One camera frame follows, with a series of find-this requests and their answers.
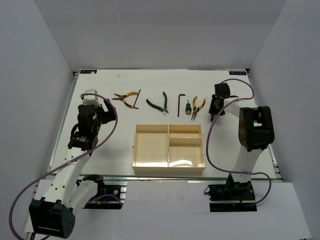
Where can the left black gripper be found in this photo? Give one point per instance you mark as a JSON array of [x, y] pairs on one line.
[[108, 116]]

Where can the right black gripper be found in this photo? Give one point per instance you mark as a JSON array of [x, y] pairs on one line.
[[212, 110]]

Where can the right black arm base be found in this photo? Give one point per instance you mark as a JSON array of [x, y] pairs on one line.
[[231, 197]]

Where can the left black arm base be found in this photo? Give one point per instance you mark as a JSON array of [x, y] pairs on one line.
[[110, 196]]

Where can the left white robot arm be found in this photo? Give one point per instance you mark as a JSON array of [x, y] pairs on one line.
[[54, 214]]

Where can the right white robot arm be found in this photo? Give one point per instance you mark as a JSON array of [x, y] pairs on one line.
[[255, 134]]

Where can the right blue corner label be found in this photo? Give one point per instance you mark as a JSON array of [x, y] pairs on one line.
[[238, 73]]

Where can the blue corner label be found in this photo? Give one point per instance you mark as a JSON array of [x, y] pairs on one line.
[[238, 73], [88, 71]]

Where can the left brown hex key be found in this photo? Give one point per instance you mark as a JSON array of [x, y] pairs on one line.
[[136, 99]]

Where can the brown hex key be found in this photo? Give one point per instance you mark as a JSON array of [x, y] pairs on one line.
[[179, 103], [136, 99]]

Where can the green orange stubby screwdriver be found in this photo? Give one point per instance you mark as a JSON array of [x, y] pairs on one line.
[[188, 108]]

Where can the right brown hex key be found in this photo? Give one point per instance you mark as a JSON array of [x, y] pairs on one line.
[[179, 103]]

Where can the left blue corner label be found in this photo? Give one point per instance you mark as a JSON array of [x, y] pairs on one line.
[[88, 71]]

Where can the beige three-compartment tray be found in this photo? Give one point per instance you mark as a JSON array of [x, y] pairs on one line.
[[163, 148]]

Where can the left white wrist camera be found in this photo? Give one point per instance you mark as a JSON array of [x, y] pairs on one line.
[[89, 98]]

